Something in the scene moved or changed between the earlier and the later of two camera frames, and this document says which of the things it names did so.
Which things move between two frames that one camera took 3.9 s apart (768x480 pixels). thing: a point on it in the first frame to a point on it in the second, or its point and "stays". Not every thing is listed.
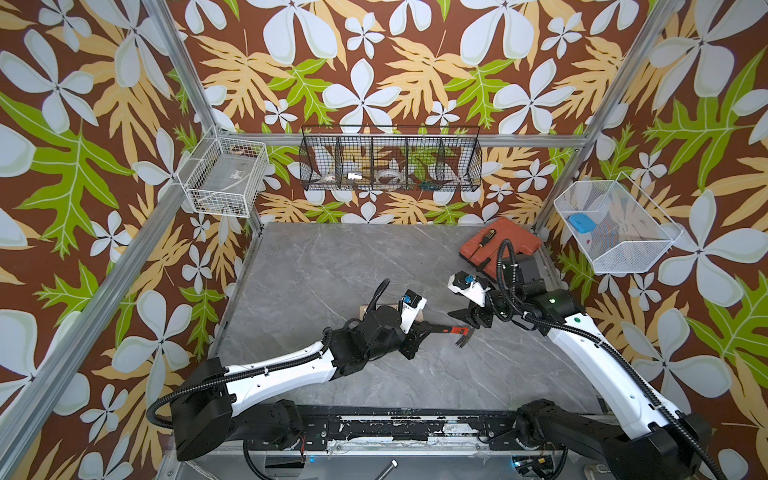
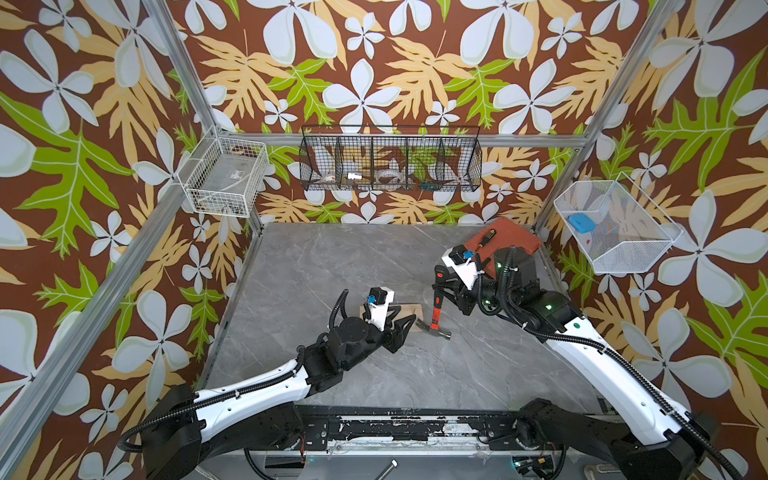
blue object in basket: x=582 y=223 stays
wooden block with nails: x=420 y=314 stays
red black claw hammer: x=465 y=333 to x=441 y=277
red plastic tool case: x=481 y=250 stays
